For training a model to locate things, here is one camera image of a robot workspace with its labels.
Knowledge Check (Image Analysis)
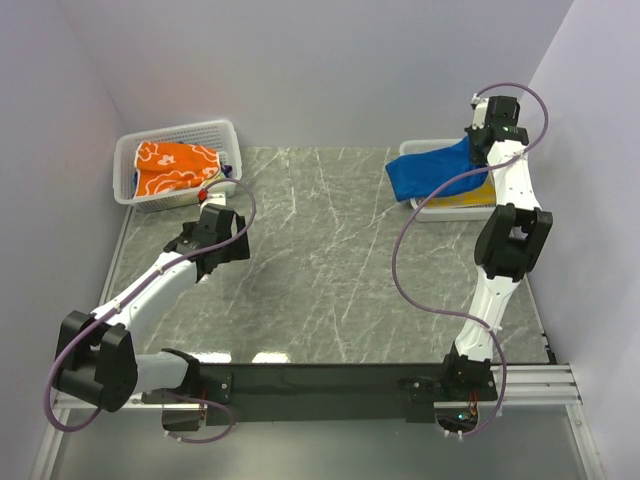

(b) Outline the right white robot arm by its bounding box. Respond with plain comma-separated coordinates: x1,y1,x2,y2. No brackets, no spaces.
440,96,553,401

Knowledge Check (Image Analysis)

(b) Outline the left white plastic basket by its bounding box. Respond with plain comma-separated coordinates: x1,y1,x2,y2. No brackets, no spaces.
112,120,242,213

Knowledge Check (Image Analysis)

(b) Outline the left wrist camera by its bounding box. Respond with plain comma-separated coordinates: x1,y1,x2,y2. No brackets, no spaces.
197,189,227,209

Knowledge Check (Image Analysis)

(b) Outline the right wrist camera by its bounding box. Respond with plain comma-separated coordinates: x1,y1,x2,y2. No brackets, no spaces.
471,94,489,130

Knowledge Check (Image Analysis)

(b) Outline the right white plastic basket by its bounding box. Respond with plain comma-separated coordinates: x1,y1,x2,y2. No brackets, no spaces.
399,139,496,223

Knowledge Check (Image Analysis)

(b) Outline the black base beam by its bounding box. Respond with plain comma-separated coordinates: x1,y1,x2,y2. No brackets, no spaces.
142,362,474,427

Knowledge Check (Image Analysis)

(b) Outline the white plastic basket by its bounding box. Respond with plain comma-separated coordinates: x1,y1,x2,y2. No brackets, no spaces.
399,139,496,223
112,120,242,213

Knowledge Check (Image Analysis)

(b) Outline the orange towel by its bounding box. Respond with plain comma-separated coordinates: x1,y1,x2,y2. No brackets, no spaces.
134,141,224,197

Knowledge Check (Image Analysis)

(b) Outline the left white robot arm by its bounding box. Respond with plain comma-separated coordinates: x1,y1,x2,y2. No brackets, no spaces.
49,204,250,412

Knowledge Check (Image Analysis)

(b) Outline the blue towel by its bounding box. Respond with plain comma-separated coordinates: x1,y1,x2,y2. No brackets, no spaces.
385,138,479,202

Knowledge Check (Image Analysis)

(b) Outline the yellow duck towel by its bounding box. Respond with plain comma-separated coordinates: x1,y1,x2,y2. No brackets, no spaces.
426,176,496,209

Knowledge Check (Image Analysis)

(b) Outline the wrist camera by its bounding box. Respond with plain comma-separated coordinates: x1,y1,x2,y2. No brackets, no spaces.
197,189,227,209
471,94,489,130

